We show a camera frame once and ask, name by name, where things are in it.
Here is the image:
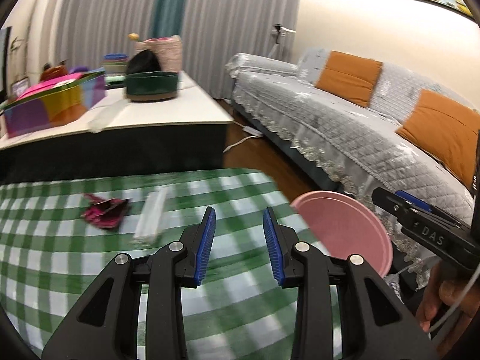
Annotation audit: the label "clear plastic bag on table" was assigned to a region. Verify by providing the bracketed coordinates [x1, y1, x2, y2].
[88, 98, 129, 133]

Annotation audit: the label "white power strip cable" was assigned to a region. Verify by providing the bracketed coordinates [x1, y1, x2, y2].
[223, 121, 264, 154]

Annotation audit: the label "pink woven basket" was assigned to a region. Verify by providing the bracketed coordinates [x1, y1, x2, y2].
[135, 35, 183, 73]

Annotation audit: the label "pink plastic trash bin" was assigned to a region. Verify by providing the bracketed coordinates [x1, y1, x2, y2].
[291, 190, 393, 277]

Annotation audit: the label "photo frame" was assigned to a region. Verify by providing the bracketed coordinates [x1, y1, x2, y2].
[10, 76, 30, 98]

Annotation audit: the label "magenta wrapper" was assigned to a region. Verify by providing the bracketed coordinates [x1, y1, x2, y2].
[81, 193, 130, 231]

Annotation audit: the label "grey curtains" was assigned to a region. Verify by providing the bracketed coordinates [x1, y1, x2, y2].
[55, 0, 299, 98]

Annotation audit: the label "green checkered tablecloth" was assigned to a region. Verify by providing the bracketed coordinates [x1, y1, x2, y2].
[1, 168, 316, 359]

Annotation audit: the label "grey quilted sofa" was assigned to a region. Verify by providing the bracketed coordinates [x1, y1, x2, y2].
[224, 47, 480, 290]

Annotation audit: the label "dark green round tin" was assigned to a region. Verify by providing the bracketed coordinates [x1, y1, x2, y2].
[125, 72, 178, 102]

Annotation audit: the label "orange cushion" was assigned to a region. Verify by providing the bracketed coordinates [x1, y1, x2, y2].
[396, 89, 479, 189]
[315, 51, 383, 108]

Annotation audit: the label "red teapot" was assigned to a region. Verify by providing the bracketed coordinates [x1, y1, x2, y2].
[39, 60, 68, 82]

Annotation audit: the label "person right hand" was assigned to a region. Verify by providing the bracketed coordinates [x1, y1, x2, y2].
[416, 262, 479, 359]

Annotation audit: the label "potted bamboo plant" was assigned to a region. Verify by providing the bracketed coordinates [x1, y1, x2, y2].
[10, 37, 25, 53]

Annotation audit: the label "clear plastic wrapper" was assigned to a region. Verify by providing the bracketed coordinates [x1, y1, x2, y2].
[133, 186, 168, 245]

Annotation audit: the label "orange cushion near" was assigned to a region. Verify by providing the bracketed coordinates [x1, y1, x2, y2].
[396, 89, 479, 189]

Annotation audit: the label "teal curtain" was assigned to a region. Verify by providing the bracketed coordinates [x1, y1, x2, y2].
[150, 0, 185, 38]

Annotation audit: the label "white coffee table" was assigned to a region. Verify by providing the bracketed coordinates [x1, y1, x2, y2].
[1, 73, 233, 184]

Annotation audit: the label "white standing air conditioner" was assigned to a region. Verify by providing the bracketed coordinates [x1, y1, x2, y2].
[25, 0, 64, 84]

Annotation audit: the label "colourful gift box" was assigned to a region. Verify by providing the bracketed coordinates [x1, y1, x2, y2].
[2, 69, 106, 138]

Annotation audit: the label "orange cushion far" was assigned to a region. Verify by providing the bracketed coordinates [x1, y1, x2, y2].
[315, 51, 383, 108]

